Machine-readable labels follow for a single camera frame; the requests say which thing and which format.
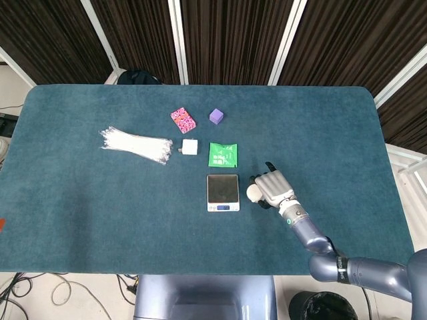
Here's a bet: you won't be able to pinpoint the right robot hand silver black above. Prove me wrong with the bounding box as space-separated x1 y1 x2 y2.
248 162 297 210

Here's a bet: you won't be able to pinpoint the small white round jar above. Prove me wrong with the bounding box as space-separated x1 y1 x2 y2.
246 184 264 203

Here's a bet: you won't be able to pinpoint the digital kitchen scale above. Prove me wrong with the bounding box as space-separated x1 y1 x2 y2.
205 173 241 213

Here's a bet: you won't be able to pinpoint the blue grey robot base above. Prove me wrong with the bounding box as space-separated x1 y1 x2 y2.
133 275 278 320

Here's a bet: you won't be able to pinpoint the green foil sachet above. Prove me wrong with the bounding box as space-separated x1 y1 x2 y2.
207 142 239 167

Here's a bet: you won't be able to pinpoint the white charger cube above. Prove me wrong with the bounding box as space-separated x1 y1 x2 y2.
178 139 199 156

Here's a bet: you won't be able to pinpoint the pink patterned small box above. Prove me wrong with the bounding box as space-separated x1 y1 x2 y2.
170 107 197 135

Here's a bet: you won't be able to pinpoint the black trash bin with bag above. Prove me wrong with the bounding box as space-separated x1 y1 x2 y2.
288 291 360 320

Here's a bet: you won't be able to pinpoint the white metal rack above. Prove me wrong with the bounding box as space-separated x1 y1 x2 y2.
386 143 427 201

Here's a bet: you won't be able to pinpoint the dark folding screen white frames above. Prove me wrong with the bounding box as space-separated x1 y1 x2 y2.
0 0 427 155

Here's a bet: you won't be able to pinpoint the black bag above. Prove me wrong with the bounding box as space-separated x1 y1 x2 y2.
117 69 161 86

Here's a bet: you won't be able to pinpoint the teal table cloth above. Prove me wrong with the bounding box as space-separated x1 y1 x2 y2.
0 84 418 277

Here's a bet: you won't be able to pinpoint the black device on floor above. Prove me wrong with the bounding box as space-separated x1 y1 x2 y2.
0 113 19 138

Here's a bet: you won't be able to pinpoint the bundle of white cable ties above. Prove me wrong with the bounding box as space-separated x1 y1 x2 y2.
99 125 174 166

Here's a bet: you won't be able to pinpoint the black cable with plug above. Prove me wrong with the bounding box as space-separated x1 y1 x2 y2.
115 273 139 305

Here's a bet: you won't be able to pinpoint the white floor cable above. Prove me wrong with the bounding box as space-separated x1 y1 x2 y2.
51 279 113 320

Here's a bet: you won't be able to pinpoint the black floor cable bundle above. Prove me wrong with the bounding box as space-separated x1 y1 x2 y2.
0 272 44 320

